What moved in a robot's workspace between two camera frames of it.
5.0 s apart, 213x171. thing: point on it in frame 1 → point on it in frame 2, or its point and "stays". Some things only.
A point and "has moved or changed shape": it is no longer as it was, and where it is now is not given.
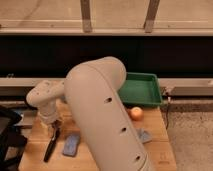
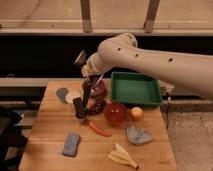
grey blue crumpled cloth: (143, 136) stays
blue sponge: (70, 146) stays
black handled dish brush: (57, 125) has moved or changed shape
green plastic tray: (140, 89) stays
